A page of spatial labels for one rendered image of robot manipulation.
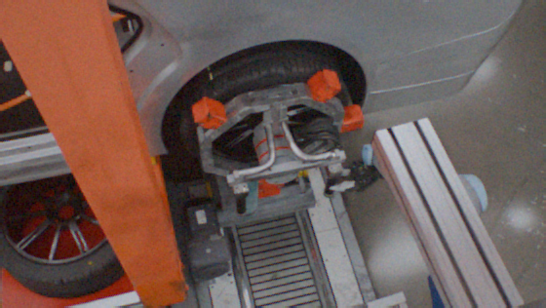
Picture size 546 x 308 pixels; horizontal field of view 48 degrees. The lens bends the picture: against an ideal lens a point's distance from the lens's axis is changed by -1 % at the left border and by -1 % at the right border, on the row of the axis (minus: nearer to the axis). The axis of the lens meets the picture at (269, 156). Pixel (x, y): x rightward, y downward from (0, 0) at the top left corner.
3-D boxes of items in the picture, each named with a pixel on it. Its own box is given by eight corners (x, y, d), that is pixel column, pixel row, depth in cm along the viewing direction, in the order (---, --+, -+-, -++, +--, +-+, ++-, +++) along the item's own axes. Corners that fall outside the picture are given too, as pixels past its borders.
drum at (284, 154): (285, 134, 240) (287, 114, 228) (299, 181, 230) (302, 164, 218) (250, 141, 238) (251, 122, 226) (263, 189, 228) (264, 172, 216)
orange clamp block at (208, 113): (223, 102, 212) (204, 96, 206) (228, 121, 209) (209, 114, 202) (210, 113, 216) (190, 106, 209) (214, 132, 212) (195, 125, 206)
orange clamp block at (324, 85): (319, 87, 219) (335, 71, 213) (326, 104, 215) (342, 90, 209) (304, 83, 214) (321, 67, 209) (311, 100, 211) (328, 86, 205)
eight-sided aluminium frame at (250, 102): (328, 150, 261) (346, 72, 213) (332, 163, 258) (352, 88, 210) (203, 175, 253) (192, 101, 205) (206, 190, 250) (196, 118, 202)
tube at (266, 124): (270, 124, 219) (272, 107, 210) (285, 171, 210) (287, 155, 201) (222, 134, 216) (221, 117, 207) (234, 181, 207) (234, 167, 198)
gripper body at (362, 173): (350, 160, 222) (381, 153, 224) (347, 172, 229) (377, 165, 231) (357, 178, 218) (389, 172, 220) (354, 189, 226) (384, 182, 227)
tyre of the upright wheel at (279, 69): (331, -1, 217) (151, 47, 215) (352, 50, 206) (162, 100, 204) (332, 98, 275) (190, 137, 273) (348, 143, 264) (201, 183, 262)
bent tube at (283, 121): (324, 113, 222) (327, 96, 213) (339, 159, 213) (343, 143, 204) (277, 123, 219) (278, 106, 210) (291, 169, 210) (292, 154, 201)
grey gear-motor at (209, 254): (215, 205, 301) (213, 172, 270) (235, 286, 281) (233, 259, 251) (179, 212, 298) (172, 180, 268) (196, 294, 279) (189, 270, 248)
